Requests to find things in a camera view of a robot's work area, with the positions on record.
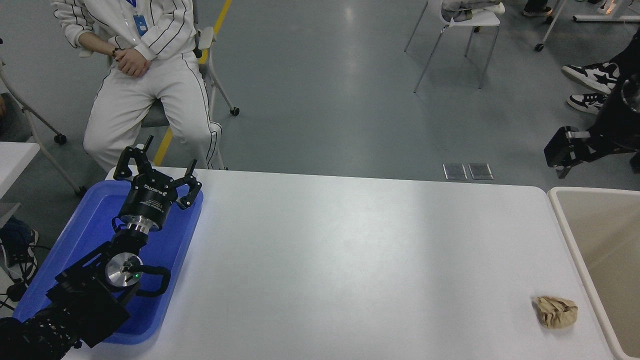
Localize white rolling chair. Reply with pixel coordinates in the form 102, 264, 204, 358
534, 0, 571, 52

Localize person on rolling chair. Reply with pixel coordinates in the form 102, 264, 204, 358
522, 0, 553, 17

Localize white base bar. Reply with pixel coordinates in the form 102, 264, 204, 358
572, 0, 640, 23

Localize tan paper ball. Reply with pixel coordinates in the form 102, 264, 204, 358
532, 295, 579, 330

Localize seated person's right hand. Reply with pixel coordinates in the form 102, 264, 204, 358
116, 48, 151, 78

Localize blue plastic tray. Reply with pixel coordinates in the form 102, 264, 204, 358
12, 179, 205, 346

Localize small white side table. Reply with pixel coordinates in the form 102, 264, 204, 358
0, 141, 41, 200

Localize grey seat rolling chair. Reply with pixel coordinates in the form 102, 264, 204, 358
140, 0, 241, 171

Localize person in black white sneakers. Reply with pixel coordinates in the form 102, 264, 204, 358
561, 31, 640, 118

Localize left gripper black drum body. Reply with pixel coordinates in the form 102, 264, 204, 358
118, 169, 180, 228

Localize dark sneaker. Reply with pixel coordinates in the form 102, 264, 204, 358
0, 216, 40, 283

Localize large pale bin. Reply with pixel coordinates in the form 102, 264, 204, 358
547, 186, 640, 360

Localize white chair with metal legs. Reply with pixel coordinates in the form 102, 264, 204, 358
404, 0, 506, 94

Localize seated person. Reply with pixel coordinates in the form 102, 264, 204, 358
51, 0, 224, 173

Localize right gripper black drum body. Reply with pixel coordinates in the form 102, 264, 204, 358
590, 82, 640, 161

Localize white frame chair with castors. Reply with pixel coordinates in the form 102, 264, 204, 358
0, 37, 87, 197

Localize black white sneaker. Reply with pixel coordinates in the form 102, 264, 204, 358
561, 62, 621, 95
567, 93, 609, 116

